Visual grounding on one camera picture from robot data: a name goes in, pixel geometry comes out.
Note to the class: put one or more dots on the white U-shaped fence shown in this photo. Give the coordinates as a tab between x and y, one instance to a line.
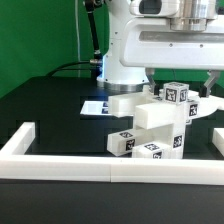
15	163

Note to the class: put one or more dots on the white sheet with tags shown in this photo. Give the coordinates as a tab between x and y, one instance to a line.
95	108

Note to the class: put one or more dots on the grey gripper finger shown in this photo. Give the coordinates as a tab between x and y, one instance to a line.
213	76
149	74

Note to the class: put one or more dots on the white tagged cube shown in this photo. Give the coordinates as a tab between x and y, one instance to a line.
175	92

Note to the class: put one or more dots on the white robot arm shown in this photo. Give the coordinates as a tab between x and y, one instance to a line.
116	75

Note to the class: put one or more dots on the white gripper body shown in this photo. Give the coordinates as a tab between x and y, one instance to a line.
179	34

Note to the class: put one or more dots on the white chair seat part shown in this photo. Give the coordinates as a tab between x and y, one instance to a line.
166	135

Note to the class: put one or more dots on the white chair back frame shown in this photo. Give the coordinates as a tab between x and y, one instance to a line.
150	111

